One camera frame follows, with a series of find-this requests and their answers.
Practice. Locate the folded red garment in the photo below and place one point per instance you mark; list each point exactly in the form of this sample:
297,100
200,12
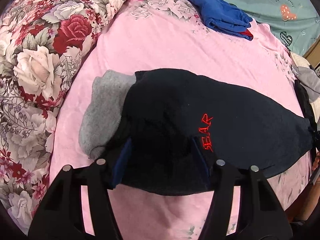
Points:
247,35

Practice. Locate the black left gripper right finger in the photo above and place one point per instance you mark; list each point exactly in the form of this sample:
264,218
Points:
247,202

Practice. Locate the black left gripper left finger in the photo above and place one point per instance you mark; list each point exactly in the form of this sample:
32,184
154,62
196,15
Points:
60,216

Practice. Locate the teal heart print pillow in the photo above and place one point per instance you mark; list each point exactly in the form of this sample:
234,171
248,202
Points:
294,22

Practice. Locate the right hand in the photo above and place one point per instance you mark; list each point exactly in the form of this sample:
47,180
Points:
315,170

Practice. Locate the pink floral bed sheet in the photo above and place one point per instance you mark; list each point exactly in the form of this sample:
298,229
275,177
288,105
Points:
152,34

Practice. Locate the red rose floral quilt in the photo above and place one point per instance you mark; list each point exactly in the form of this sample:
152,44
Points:
43,43

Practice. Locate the cream quilted cloth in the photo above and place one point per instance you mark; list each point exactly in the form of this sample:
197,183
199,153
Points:
299,61

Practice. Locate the folded blue pants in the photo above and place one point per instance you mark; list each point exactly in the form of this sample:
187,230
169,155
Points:
222,17

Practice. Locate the grey garment at bedside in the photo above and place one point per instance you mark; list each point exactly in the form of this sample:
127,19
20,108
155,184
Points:
310,81

